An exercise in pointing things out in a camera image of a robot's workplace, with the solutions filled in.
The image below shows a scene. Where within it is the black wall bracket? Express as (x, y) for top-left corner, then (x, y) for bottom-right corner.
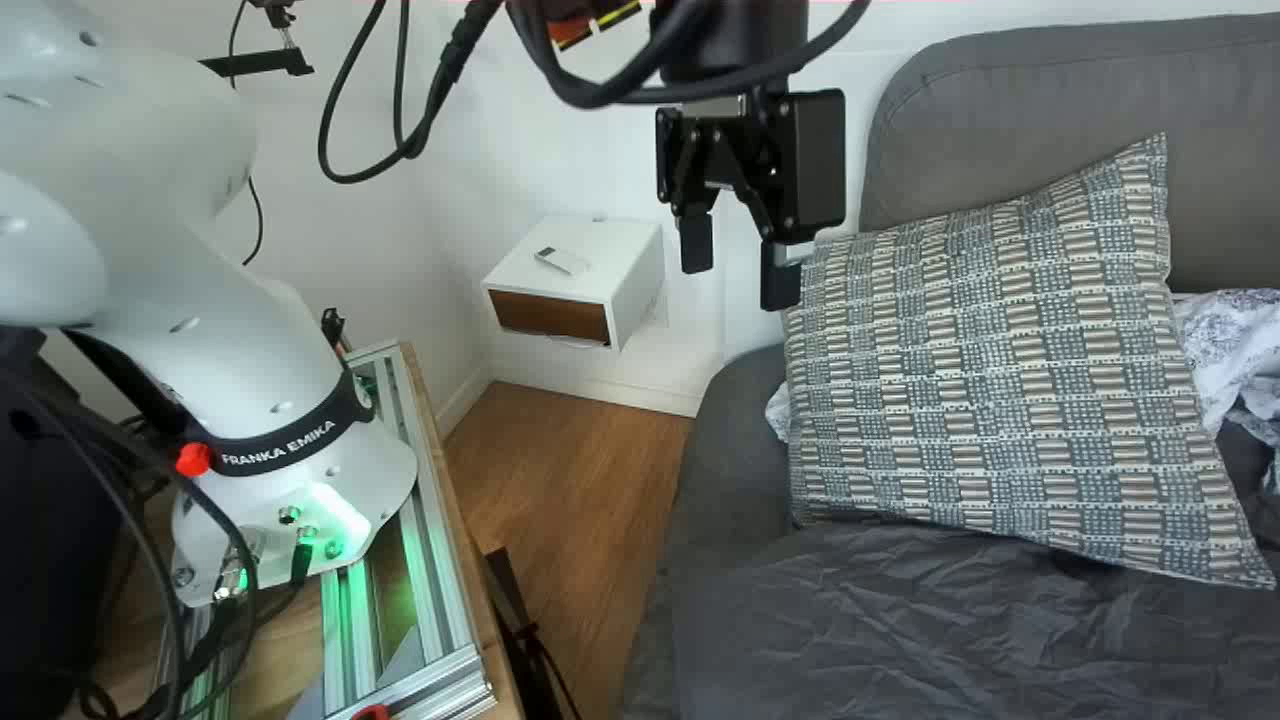
(196, 0), (319, 81)

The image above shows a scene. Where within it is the black camera stand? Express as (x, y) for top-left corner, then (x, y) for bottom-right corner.
(477, 540), (581, 720)

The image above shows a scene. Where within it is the black box beside robot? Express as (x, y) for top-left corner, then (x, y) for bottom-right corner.
(0, 326), (127, 720)

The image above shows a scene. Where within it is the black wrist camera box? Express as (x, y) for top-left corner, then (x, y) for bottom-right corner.
(782, 90), (852, 250)

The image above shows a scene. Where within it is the grey bed sheet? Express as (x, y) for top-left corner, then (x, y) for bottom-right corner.
(617, 340), (803, 720)

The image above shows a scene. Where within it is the aluminium profile robot base frame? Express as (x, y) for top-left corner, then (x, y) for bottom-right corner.
(168, 338), (500, 720)

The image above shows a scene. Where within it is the grey upholstered headboard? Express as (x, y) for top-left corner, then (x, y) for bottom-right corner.
(857, 11), (1280, 295)

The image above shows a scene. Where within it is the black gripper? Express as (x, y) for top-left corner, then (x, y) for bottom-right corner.
(653, 90), (809, 318)

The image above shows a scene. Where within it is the grey white woven patterned pillow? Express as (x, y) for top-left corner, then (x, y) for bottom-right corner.
(782, 133), (1280, 594)

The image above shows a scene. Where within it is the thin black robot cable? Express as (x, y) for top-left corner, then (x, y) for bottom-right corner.
(314, 0), (512, 188)

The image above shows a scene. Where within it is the white floral print pillow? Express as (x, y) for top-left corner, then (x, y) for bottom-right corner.
(765, 286), (1280, 501)

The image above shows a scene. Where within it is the white floating nightstand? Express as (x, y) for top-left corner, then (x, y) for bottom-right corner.
(481, 211), (670, 352)

